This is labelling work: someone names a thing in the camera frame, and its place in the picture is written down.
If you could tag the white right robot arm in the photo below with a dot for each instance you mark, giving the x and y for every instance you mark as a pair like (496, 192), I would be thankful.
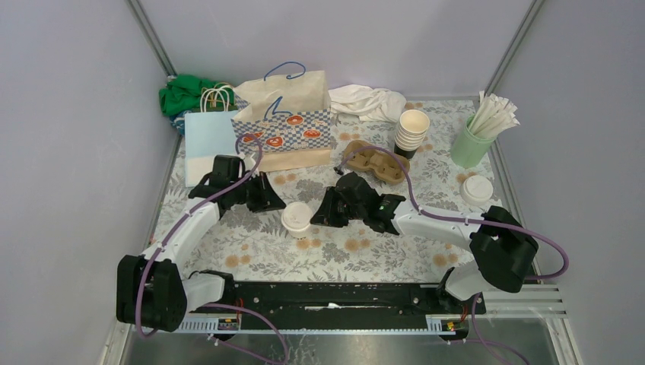
(502, 250)

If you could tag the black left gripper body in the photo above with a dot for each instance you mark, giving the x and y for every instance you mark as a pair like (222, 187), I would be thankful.
(249, 192)

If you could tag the white coffee lid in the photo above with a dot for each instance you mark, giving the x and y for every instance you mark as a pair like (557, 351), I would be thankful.
(296, 216)

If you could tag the light blue paper bag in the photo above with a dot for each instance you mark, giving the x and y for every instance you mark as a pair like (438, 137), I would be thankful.
(209, 133)

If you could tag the white cloth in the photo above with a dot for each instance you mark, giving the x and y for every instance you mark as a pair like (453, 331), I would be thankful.
(367, 103)

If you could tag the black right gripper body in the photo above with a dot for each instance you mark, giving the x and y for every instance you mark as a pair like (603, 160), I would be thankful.
(354, 212)

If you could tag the floral tablecloth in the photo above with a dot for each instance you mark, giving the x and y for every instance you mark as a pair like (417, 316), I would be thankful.
(256, 247)

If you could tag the green cloth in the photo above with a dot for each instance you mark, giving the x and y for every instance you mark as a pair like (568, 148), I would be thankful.
(184, 92)

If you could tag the stack of white lids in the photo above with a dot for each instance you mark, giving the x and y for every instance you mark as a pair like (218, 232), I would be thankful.
(476, 190)

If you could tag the bundle of white wrapped straws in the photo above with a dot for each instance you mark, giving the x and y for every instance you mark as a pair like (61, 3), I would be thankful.
(494, 115)

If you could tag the stack of black paper cups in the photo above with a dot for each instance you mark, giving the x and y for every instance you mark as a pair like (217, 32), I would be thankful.
(411, 131)

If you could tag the stack of brown cup carriers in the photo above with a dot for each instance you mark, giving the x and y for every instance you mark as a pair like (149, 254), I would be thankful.
(385, 166)

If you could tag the white paper coffee cup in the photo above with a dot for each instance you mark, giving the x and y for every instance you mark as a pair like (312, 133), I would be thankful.
(299, 233)

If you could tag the green straw holder cup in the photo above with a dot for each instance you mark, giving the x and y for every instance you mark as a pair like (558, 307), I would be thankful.
(468, 150)

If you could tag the blue checkered paper bag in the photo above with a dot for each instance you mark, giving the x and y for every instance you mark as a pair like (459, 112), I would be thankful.
(289, 115)

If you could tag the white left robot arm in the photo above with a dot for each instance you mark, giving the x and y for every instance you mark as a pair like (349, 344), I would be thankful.
(152, 289)

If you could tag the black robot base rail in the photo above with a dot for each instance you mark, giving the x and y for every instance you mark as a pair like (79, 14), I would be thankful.
(341, 306)

